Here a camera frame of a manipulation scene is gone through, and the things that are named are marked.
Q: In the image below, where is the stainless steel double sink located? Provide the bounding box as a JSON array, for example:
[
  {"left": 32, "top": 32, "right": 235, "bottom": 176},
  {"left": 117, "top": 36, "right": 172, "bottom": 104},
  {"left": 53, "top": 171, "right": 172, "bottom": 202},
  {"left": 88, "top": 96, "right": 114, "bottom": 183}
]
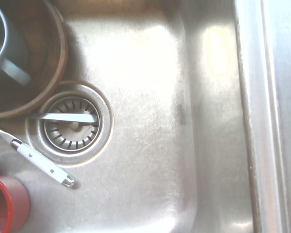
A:
[{"left": 0, "top": 0, "right": 291, "bottom": 233}]

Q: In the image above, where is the metal sink drain strainer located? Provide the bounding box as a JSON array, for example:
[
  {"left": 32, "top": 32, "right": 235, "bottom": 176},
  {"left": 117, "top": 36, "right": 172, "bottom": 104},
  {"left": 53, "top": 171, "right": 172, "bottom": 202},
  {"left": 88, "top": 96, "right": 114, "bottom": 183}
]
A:
[{"left": 25, "top": 81, "right": 114, "bottom": 167}]

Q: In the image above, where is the silver cutlery blade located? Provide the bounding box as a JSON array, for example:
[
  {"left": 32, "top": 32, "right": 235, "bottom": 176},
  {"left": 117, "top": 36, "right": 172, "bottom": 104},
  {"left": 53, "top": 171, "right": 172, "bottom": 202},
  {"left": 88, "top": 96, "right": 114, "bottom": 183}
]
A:
[{"left": 26, "top": 112, "right": 99, "bottom": 124}]

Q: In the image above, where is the brown wooden bowl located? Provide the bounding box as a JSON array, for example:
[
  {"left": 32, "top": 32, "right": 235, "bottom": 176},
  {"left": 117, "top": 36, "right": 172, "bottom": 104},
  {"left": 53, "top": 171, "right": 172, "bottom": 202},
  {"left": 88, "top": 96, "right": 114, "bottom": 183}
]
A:
[{"left": 0, "top": 0, "right": 68, "bottom": 119}]

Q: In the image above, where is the red cup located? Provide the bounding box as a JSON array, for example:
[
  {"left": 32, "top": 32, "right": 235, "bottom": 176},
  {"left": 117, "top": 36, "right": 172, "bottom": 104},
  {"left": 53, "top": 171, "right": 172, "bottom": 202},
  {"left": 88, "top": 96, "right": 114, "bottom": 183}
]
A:
[{"left": 0, "top": 152, "right": 31, "bottom": 233}]

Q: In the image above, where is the white handled cutlery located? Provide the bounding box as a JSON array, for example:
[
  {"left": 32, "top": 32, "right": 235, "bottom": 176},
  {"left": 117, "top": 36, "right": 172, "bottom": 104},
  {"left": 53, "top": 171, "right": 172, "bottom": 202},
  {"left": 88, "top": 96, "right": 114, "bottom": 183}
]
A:
[{"left": 0, "top": 122, "right": 76, "bottom": 189}]

